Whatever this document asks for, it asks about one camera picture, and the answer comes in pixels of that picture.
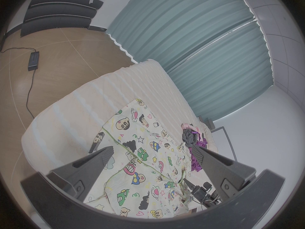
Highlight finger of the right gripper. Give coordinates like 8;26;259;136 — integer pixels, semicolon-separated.
183;178;197;192

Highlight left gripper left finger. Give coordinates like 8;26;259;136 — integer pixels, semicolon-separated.
46;146;114;203

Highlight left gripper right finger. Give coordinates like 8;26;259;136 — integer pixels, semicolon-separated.
192;145;256;203

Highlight white printed pyjama trousers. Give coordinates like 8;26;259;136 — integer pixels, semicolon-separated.
83;98;192;220

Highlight pile of clothes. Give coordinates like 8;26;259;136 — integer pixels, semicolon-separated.
181;123;210;172

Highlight bed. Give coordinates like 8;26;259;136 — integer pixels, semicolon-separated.
21;59;237;221

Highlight grey bedside table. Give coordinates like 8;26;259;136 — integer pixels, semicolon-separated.
198;115;215;128

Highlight black power adapter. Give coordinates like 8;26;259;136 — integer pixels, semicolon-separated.
28;52;40;71

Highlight black chest of drawers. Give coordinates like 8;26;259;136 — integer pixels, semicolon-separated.
20;0;104;38

